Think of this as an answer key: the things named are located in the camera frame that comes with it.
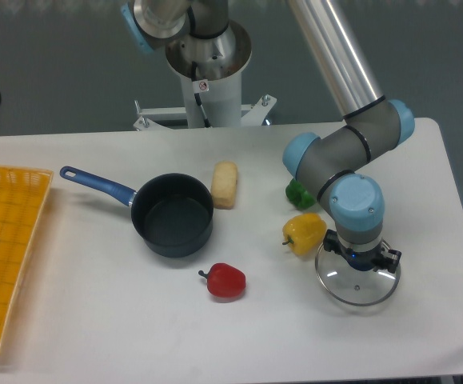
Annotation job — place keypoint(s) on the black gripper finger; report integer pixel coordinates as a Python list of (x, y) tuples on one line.
[(387, 259), (331, 242)]

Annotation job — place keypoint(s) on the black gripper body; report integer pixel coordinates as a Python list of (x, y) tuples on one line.
[(360, 260)]

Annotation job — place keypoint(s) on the glass lid blue knob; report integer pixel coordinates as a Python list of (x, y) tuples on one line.
[(353, 287)]

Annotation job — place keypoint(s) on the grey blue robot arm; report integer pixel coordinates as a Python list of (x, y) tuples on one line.
[(327, 167)]

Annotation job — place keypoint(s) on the yellow bell pepper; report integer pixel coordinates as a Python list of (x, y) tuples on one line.
[(303, 233)]

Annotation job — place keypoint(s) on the green bell pepper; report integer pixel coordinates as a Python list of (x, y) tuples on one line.
[(298, 196)]

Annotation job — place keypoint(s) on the red bell pepper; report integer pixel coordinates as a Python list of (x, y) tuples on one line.
[(224, 280)]

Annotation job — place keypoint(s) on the beige bread loaf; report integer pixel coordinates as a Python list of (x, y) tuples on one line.
[(224, 185)]

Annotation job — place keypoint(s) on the yellow woven tray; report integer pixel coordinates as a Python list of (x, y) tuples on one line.
[(23, 195)]

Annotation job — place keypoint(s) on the dark saucepan blue handle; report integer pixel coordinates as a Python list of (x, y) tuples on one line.
[(173, 213)]

